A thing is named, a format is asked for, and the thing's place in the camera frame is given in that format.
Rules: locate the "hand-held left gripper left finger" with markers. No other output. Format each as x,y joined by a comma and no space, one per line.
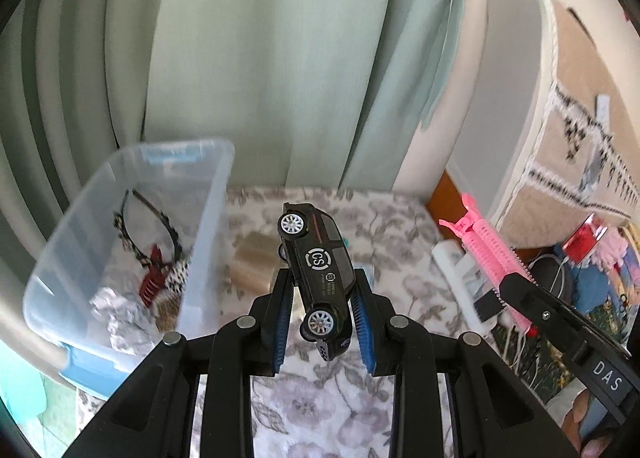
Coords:
281,333

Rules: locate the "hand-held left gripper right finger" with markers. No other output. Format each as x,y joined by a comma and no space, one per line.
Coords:
362,333

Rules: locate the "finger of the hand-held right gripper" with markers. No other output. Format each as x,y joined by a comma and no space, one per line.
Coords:
545,315

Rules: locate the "brown tape roll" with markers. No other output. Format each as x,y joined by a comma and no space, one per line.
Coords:
250,268

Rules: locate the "black toy car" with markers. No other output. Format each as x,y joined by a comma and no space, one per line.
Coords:
320,263

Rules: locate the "pink hair roller clip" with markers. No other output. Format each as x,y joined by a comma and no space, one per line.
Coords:
490,248

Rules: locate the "white paper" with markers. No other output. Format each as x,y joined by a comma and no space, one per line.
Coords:
125,323

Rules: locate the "clear plastic container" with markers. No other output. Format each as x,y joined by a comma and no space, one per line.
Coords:
75,218

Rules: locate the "blue container lid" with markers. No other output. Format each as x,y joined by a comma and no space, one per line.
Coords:
90,368

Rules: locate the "person's right hand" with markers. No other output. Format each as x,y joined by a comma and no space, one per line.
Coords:
592,445

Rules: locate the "pink plush toy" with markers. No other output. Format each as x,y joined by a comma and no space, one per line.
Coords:
612,248

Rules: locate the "grey floral blanket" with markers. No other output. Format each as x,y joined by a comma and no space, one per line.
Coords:
390,238

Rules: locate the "white plastic item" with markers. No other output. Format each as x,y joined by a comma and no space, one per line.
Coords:
450,263

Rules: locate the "leopard print hair clip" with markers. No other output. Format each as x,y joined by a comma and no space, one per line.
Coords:
172,283

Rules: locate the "red hair claw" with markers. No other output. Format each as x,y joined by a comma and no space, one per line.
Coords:
150,283

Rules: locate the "black beaded headband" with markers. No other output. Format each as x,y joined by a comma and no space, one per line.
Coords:
120,230

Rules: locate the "pale green curtain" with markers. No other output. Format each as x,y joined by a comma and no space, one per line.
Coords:
250,63

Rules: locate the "brown wooden bed frame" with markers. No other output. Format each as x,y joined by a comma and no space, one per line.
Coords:
450,203

